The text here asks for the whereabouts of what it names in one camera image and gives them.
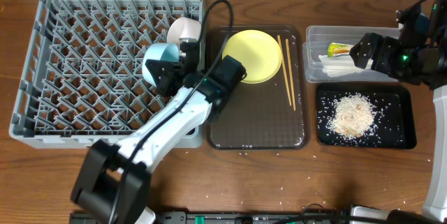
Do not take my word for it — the light blue bowl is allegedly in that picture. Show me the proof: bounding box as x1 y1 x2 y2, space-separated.
142 43 179 87

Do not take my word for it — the green yellow snack wrapper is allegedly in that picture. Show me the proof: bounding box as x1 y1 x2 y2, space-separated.
328 43 353 58

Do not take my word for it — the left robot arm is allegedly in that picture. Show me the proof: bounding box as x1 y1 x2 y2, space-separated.
71 39 246 223

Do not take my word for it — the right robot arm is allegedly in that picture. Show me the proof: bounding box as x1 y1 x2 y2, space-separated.
349 0 446 223

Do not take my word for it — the black rectangular tray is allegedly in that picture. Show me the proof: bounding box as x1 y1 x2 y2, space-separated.
316 82 417 149

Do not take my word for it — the clear plastic waste bin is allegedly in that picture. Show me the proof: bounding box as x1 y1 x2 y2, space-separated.
302 25 400 83

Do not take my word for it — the dark brown serving tray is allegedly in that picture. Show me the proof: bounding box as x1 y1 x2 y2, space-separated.
206 24 311 150

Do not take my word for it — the left wooden chopstick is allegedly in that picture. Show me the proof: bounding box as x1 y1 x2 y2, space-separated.
277 34 292 106

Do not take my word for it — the wooden chopstick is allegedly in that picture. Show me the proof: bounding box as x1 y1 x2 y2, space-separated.
277 34 292 106
286 39 296 111

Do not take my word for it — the pile of rice waste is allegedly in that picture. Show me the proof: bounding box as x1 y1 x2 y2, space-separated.
326 94 380 140

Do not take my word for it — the yellow round plate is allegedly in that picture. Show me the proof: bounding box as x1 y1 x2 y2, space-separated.
222 29 282 84

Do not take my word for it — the grey plastic dish rack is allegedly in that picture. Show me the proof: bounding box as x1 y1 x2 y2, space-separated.
9 0 205 149

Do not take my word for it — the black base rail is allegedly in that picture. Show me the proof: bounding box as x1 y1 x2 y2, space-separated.
68 210 353 224

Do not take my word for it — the right wooden chopstick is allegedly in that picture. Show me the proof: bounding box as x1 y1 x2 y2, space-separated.
286 39 296 111

